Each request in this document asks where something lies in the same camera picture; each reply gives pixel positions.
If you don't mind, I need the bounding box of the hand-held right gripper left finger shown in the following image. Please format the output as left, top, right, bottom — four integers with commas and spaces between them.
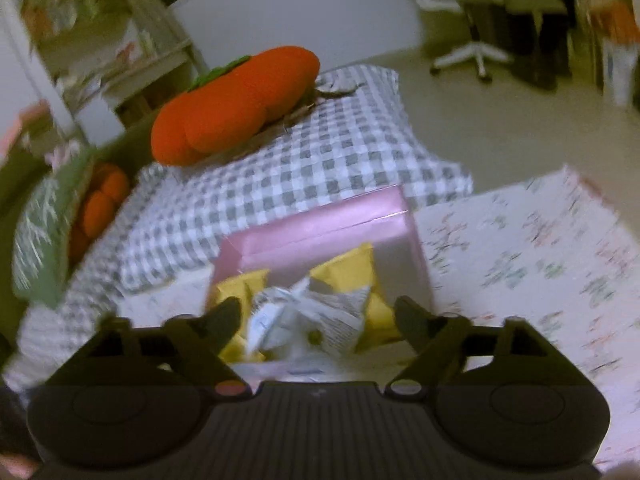
80, 296, 253, 404

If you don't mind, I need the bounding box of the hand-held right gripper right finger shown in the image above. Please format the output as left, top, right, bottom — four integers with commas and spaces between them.
382, 296, 551, 404

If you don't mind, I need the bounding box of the white printed snack packet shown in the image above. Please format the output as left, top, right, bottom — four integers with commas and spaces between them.
248, 277, 372, 361

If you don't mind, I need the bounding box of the white box of snacks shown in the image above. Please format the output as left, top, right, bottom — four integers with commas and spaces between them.
207, 185, 436, 363

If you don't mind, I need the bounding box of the yellow snack packet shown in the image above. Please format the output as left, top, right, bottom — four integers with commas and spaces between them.
214, 269, 271, 312
309, 243, 377, 295
219, 332, 267, 364
356, 292, 407, 353

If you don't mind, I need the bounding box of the floral bedsheet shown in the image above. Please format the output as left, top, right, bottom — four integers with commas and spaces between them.
120, 164, 640, 476

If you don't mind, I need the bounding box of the small orange plush pumpkin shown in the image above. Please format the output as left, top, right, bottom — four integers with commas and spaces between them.
67, 162, 132, 266

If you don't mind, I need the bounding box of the grey checked pillow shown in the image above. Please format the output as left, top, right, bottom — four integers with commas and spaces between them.
0, 64, 475, 396

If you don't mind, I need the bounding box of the green pillow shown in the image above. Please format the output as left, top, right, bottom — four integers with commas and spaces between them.
11, 152, 101, 306

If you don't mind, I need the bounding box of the large orange plush pumpkin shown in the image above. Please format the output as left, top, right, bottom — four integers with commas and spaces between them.
150, 46, 321, 167

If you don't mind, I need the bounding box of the white shelf unit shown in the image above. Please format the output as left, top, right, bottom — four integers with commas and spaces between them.
30, 0, 207, 126

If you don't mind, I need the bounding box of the white panel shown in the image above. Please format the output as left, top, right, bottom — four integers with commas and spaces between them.
167, 0, 426, 78

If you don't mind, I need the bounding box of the orange and white object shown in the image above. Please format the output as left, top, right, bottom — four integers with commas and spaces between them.
600, 0, 640, 107

